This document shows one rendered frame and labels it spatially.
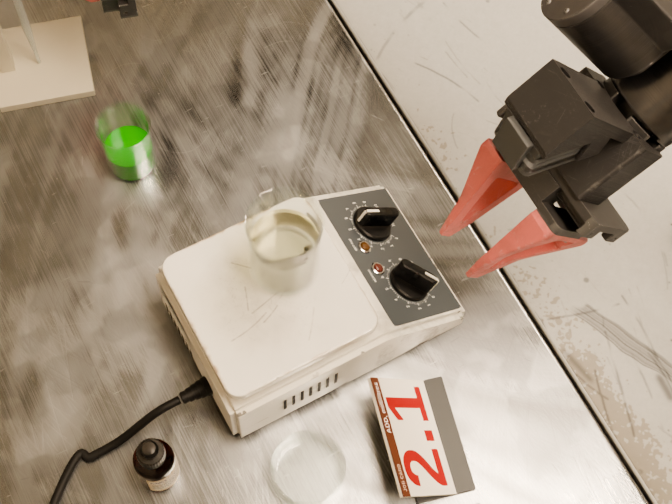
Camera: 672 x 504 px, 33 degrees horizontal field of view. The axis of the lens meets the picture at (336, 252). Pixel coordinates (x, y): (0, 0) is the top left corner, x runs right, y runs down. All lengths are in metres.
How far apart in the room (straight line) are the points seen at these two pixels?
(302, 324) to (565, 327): 0.23
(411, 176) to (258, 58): 0.17
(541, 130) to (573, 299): 0.30
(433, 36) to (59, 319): 0.41
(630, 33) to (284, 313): 0.30
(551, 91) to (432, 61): 0.37
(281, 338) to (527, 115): 0.25
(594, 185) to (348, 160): 0.30
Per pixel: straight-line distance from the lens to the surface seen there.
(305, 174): 0.95
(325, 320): 0.80
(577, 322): 0.92
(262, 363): 0.79
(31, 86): 1.01
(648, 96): 0.71
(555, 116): 0.65
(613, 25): 0.68
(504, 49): 1.03
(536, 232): 0.72
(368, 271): 0.84
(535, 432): 0.88
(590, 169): 0.71
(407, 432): 0.84
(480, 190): 0.75
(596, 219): 0.72
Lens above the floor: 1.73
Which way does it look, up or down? 65 degrees down
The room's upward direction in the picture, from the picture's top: 4 degrees clockwise
